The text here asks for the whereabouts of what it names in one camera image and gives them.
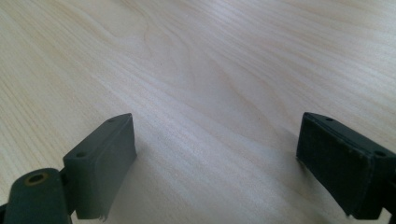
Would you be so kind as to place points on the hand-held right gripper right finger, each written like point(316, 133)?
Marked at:
point(336, 168)

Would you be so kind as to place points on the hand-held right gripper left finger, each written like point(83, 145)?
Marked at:
point(99, 168)

